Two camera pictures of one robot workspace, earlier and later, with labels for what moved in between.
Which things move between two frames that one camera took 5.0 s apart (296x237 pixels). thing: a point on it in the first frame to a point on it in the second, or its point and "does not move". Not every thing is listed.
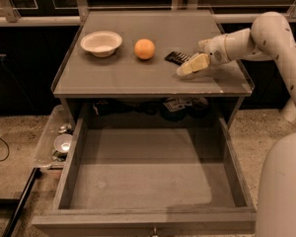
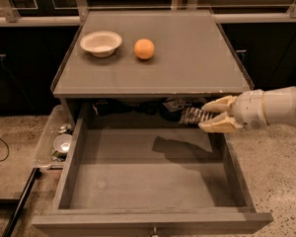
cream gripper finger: (206, 43) to (220, 105)
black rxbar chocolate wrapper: (178, 57) to (193, 116)
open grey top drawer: (149, 182) does not move
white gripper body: (215, 48) to (250, 109)
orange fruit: (144, 48) does not move
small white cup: (63, 142) does not move
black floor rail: (36, 174) does not move
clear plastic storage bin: (55, 140) does not move
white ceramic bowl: (102, 43) does not move
